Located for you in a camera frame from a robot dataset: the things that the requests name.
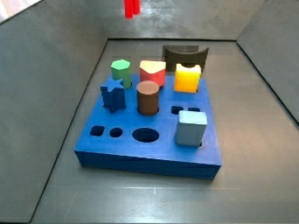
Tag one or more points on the red two-legged block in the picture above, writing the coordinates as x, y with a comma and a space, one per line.
133, 7

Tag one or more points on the blue foam shape board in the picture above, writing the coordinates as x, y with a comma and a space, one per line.
131, 142

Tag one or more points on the brown cylinder block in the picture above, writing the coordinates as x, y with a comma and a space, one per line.
147, 96

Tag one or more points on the light blue rectangular block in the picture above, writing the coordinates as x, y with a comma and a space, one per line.
190, 128

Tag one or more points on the blue star block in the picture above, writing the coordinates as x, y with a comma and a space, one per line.
114, 95

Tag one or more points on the red pentagon house block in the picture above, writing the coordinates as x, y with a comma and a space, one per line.
153, 71

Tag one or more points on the yellow arch block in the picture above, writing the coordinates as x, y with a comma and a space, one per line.
187, 78

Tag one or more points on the green hexagon block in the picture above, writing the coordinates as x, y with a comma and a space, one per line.
121, 68

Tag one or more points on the black curved stand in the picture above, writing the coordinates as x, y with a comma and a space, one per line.
183, 54

